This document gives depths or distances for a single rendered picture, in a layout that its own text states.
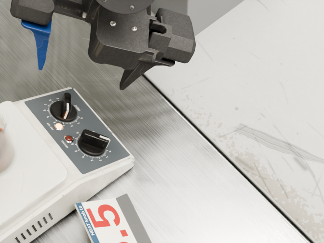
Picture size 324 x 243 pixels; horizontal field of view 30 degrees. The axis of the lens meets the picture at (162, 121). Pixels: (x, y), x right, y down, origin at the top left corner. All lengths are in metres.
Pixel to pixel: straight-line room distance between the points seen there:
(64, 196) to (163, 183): 0.13
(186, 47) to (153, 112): 0.17
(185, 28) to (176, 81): 0.16
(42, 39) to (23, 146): 0.12
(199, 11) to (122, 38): 0.26
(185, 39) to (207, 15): 0.19
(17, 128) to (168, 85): 0.21
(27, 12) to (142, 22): 0.11
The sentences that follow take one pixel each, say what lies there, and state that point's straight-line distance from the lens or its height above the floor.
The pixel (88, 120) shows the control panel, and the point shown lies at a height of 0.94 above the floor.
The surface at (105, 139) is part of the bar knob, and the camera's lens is 0.68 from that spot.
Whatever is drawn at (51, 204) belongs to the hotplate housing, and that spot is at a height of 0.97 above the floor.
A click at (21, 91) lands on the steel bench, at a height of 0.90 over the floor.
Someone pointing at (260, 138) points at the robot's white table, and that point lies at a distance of 0.75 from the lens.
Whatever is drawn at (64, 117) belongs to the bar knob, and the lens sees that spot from 0.70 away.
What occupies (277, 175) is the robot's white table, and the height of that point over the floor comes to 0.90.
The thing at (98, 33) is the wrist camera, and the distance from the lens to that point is 0.54.
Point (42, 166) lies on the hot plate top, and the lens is 0.64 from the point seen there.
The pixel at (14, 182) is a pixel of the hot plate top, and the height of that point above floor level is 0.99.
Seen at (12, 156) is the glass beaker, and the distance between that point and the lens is 0.64.
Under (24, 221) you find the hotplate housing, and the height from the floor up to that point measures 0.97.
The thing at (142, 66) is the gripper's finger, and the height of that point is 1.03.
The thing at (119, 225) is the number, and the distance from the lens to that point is 0.69.
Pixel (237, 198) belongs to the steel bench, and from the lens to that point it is 0.72.
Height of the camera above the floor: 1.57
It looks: 62 degrees down
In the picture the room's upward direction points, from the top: 1 degrees counter-clockwise
